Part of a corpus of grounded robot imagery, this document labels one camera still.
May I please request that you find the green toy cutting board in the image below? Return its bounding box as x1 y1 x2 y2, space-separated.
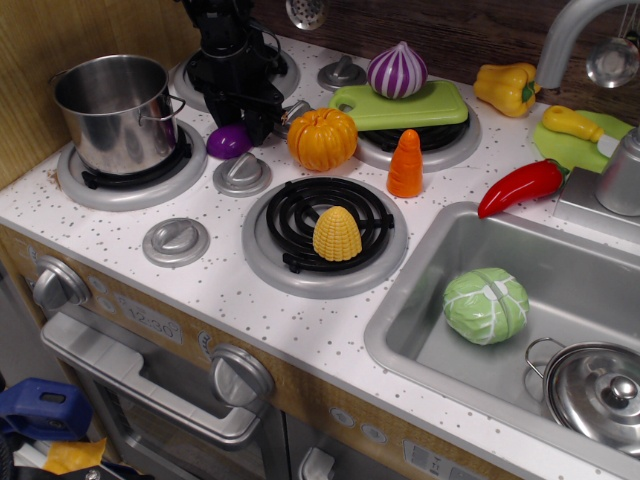
329 80 469 131

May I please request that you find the back silver stove knob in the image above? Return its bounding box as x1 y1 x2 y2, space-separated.
317 55 367 91

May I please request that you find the purple striped toy onion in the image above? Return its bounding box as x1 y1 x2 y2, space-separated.
367 41 428 100

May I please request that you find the tall steel pot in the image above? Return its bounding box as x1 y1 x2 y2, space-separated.
51 54 186 176

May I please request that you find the blue clamp tool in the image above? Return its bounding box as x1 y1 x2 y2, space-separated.
1 378 93 441

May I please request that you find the purple toy eggplant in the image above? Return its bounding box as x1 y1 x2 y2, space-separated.
206 123 253 160

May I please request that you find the yellow handled toy knife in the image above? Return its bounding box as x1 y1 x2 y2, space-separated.
542 105 620 157

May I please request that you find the orange toy pumpkin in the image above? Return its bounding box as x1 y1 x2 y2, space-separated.
287 108 358 172

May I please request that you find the middle silver stove knob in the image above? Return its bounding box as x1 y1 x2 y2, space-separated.
213 153 272 198

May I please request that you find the yellow toy bell pepper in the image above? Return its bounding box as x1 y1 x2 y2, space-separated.
473 62 541 118

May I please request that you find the front right stove burner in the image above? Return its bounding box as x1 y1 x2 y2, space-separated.
242 176 408 300

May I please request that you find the yellow toy corn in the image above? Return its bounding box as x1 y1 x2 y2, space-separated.
313 206 363 262

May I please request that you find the small lidded steel pot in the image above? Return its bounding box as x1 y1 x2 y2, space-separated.
524 337 639 459

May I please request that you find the hanging perforated steel spoon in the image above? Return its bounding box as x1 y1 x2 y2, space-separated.
285 0 329 31

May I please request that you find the oven clock display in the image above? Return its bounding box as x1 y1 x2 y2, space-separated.
115 293 183 345

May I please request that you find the orange toy carrot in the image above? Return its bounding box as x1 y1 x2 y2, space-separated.
386 129 423 198

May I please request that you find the hanging steel ladle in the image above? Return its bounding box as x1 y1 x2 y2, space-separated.
585 0 640 90

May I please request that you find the yellow cloth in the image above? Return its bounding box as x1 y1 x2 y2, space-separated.
43 438 107 475

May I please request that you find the right oven dial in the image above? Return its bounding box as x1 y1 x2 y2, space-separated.
208 343 275 413

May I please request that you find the silver toy faucet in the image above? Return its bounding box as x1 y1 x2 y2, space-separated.
535 1 639 242

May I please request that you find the silver sink basin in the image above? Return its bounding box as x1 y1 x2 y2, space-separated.
365 202 639 479

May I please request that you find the silver knob beside pumpkin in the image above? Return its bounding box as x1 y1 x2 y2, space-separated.
273 100 313 139

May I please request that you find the silver oven door handle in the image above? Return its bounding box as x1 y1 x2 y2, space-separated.
41 313 260 450

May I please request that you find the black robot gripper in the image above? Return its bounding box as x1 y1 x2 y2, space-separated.
182 1 284 146

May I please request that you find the red toy chili pepper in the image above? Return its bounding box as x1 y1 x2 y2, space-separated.
477 159 570 219

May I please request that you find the green toy cabbage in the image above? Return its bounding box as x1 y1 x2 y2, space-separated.
443 268 529 346

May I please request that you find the light green toy plate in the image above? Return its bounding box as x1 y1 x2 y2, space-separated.
531 110 633 173

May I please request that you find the front silver stove knob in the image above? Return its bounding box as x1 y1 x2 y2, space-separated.
142 218 210 268

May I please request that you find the back right stove burner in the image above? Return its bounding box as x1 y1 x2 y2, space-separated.
355 112 482 173

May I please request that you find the silver stove knob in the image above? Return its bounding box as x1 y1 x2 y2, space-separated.
317 55 367 91
142 218 210 268
213 153 272 198

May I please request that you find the oven dial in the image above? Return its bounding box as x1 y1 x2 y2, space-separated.
208 343 275 413
33 255 91 311

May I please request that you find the front left stove burner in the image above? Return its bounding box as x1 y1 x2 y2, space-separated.
57 121 207 212

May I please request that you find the left oven dial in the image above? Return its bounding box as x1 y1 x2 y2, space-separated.
33 255 91 311

